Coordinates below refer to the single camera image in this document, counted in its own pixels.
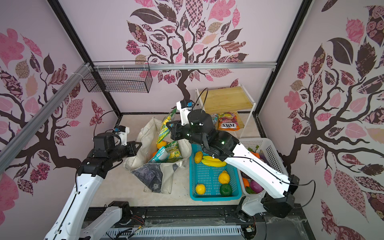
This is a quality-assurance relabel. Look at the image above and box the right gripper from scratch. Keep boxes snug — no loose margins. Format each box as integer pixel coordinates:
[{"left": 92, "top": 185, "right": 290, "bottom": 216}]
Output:
[{"left": 167, "top": 118, "right": 209, "bottom": 149}]

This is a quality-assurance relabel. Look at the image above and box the yellow green candy bag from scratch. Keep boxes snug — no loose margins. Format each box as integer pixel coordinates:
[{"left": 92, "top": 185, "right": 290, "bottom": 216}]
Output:
[
  {"left": 157, "top": 108, "right": 177, "bottom": 144},
  {"left": 165, "top": 141, "right": 183, "bottom": 163}
]

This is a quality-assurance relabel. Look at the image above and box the yellow red peach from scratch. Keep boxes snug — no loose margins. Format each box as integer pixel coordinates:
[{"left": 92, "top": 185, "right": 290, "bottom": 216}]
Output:
[{"left": 157, "top": 141, "right": 168, "bottom": 150}]

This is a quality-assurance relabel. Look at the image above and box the beige canvas grocery bag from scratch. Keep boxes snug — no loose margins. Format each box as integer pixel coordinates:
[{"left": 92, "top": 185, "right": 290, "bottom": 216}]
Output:
[{"left": 123, "top": 118, "right": 192, "bottom": 194}]

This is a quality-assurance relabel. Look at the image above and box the green Fox's bag top shelf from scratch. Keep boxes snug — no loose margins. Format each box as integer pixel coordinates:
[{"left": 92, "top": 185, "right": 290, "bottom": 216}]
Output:
[{"left": 149, "top": 147, "right": 170, "bottom": 163}]

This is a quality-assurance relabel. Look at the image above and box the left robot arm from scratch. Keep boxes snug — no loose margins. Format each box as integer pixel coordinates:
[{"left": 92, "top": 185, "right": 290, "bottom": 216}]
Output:
[{"left": 45, "top": 132, "right": 142, "bottom": 240}]

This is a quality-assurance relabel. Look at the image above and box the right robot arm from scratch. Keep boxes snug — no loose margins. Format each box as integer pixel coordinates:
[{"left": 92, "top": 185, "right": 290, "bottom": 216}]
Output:
[{"left": 166, "top": 110, "right": 299, "bottom": 218}]

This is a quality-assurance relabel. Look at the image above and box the green Fox's candy bag lower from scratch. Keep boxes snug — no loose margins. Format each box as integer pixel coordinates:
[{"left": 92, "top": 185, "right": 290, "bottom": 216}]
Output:
[{"left": 211, "top": 114, "right": 219, "bottom": 125}]

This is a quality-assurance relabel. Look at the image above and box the orange Fox's candy bag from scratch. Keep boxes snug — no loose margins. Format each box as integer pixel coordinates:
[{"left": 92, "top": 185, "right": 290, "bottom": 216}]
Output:
[{"left": 218, "top": 112, "right": 240, "bottom": 131}]

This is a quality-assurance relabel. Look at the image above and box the wrinkled yellow fruit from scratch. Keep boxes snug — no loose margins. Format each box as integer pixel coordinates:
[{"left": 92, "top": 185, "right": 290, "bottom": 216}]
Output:
[{"left": 194, "top": 151, "right": 204, "bottom": 164}]

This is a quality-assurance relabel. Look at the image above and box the teal plastic basket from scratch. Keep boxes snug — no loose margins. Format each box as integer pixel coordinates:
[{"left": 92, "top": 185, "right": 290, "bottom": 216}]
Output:
[{"left": 190, "top": 144, "right": 243, "bottom": 202}]

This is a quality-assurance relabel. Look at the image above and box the yellow lemon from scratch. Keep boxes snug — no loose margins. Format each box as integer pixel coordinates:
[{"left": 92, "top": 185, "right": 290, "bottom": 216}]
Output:
[{"left": 195, "top": 184, "right": 206, "bottom": 195}]

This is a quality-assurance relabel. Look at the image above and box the green pepper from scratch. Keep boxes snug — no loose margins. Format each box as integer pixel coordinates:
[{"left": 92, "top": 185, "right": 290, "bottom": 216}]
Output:
[{"left": 220, "top": 184, "right": 233, "bottom": 197}]

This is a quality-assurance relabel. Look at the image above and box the green leafy toy vegetable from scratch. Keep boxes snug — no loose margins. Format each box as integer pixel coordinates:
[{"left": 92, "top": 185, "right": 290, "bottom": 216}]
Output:
[{"left": 248, "top": 145, "right": 260, "bottom": 153}]

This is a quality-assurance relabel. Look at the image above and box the orange toy pumpkin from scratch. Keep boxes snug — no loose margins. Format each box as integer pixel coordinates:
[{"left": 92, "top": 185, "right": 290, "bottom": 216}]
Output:
[{"left": 251, "top": 152, "right": 261, "bottom": 159}]

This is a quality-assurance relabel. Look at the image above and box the orange toy carrot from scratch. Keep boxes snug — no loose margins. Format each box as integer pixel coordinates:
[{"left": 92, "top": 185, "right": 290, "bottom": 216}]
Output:
[{"left": 242, "top": 178, "right": 250, "bottom": 188}]

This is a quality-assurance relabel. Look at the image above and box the purple onion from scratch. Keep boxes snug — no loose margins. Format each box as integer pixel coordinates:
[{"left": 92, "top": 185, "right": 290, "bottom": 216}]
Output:
[{"left": 250, "top": 180, "right": 264, "bottom": 194}]

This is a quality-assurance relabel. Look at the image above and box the white plastic basket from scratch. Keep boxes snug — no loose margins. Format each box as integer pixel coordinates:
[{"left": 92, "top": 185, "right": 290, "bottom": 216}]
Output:
[{"left": 238, "top": 137, "right": 290, "bottom": 197}]

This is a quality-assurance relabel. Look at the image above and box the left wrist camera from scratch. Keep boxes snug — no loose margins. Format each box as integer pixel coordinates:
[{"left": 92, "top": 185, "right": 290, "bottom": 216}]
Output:
[{"left": 114, "top": 126, "right": 130, "bottom": 146}]

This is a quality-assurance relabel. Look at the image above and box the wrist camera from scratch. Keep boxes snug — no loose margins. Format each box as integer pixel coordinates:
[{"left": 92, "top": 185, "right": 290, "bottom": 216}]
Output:
[
  {"left": 114, "top": 126, "right": 130, "bottom": 146},
  {"left": 176, "top": 100, "right": 194, "bottom": 126}
]

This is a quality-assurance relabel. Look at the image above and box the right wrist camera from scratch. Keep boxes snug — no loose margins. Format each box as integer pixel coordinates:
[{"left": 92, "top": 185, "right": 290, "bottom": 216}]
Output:
[{"left": 176, "top": 100, "right": 194, "bottom": 126}]

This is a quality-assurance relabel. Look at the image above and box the black wire wall basket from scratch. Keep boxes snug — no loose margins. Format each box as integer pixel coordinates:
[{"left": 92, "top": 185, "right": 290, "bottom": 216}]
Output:
[{"left": 82, "top": 60, "right": 153, "bottom": 93}]

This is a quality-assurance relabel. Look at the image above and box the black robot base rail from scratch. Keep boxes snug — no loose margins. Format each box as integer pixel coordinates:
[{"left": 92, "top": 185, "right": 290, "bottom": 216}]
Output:
[{"left": 59, "top": 203, "right": 313, "bottom": 240}]

